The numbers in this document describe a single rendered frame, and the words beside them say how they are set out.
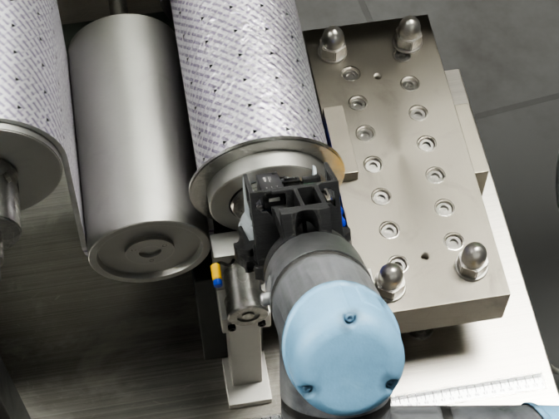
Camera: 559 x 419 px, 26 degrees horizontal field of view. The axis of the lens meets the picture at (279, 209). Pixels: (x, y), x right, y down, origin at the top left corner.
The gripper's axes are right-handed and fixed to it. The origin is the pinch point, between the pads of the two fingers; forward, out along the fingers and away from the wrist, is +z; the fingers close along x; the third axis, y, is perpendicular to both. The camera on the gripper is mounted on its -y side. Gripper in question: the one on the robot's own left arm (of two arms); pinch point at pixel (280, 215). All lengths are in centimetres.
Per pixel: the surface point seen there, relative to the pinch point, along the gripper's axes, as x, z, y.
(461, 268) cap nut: -20.6, 16.8, -15.1
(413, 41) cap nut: -22.4, 40.5, 5.4
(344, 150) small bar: -11.0, 29.7, -3.9
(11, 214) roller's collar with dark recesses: 22.8, -6.0, 5.7
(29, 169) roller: 21.2, -0.8, 7.8
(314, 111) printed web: -4.8, 6.5, 7.4
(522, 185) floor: -65, 137, -50
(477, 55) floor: -65, 165, -27
